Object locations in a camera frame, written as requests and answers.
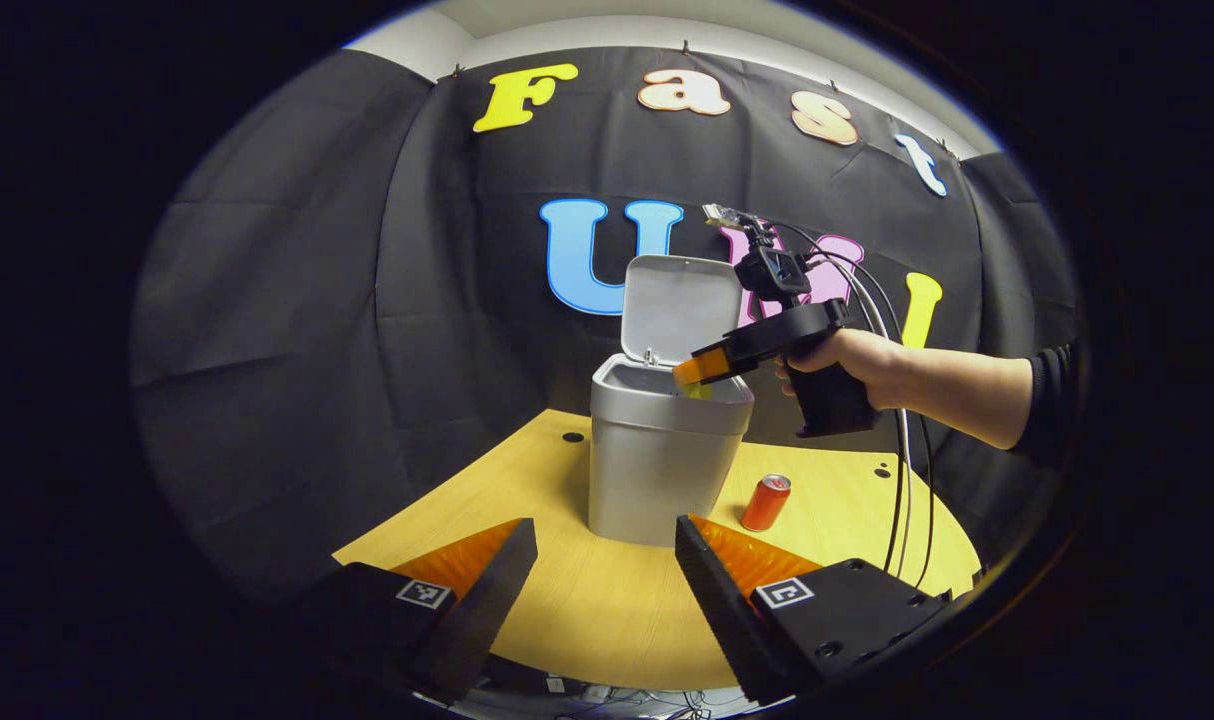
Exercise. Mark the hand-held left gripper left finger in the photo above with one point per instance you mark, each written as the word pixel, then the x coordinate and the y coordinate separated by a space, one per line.
pixel 482 620

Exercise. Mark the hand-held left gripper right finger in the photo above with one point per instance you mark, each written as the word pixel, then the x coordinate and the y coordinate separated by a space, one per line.
pixel 727 620

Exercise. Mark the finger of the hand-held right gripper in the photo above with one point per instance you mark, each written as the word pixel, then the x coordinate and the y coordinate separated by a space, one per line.
pixel 707 365

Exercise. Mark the yellow paper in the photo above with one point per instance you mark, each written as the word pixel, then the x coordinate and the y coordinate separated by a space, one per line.
pixel 697 391

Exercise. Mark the white desktop garbage bin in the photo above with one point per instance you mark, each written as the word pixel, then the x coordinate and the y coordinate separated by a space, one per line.
pixel 657 470

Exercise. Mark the red pop can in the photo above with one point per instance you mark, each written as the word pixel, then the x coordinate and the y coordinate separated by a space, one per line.
pixel 765 503

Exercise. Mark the wooden desktop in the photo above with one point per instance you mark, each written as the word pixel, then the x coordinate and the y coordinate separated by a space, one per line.
pixel 607 610

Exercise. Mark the black backdrop cloth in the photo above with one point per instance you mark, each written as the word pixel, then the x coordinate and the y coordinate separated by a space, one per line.
pixel 367 300

